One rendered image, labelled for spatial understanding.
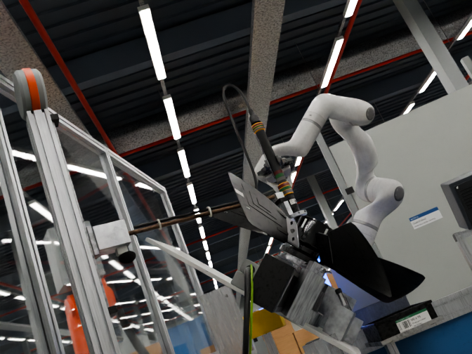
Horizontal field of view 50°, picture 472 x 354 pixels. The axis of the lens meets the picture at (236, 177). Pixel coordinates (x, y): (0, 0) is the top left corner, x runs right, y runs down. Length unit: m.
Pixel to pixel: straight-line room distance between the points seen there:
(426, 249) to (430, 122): 0.88
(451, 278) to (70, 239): 2.65
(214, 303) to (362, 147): 1.03
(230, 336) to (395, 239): 2.16
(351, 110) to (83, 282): 1.26
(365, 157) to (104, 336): 1.36
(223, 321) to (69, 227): 0.51
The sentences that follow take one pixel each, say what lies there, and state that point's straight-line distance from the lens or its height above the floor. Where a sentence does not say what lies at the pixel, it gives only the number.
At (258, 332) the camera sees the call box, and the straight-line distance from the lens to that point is 2.01.
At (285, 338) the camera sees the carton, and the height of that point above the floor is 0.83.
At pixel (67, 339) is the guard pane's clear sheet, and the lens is 1.53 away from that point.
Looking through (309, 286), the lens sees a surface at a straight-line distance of 1.29.
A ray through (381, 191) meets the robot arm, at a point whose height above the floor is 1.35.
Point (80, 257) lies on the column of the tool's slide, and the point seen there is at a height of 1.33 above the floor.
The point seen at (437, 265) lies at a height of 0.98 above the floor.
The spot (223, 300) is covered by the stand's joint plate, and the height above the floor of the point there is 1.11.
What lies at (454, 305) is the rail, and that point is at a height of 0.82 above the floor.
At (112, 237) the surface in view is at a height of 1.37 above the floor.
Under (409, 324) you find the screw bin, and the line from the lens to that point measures 1.81.
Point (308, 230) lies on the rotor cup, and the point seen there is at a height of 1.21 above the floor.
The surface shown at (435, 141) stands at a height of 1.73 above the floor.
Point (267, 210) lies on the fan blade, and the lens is 1.44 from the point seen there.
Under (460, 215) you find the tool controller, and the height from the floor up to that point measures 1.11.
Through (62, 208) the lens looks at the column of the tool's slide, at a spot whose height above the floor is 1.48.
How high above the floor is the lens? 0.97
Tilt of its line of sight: 18 degrees up
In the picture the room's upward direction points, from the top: 22 degrees counter-clockwise
